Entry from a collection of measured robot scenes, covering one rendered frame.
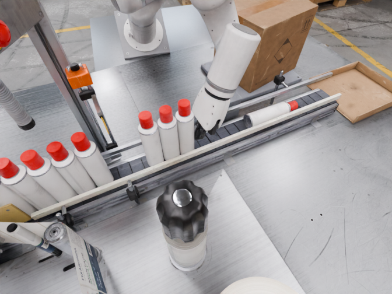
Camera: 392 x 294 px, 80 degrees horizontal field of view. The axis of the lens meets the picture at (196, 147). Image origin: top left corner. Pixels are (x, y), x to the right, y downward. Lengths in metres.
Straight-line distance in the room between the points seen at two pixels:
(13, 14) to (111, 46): 0.93
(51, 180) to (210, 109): 0.42
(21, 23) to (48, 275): 0.53
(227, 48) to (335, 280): 0.62
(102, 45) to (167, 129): 0.91
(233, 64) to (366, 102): 0.76
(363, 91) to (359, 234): 0.66
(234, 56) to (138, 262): 0.53
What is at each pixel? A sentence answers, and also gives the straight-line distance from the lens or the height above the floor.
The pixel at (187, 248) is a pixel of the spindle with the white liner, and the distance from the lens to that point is 0.44.
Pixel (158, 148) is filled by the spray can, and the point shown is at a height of 0.97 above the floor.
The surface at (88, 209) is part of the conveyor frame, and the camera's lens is 0.75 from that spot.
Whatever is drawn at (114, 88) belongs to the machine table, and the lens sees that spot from 1.12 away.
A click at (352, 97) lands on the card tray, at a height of 0.83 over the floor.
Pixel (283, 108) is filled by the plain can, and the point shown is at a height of 0.93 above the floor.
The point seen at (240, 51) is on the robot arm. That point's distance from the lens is 0.56.
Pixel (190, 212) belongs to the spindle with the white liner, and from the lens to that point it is 0.34.
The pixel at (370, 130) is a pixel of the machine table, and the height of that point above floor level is 0.83.
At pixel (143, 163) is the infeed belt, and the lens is 0.76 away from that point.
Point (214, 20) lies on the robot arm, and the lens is 0.65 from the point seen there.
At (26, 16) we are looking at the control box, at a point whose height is 1.31.
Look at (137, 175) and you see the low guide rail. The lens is 0.69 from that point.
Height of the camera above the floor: 1.49
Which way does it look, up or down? 52 degrees down
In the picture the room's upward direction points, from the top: straight up
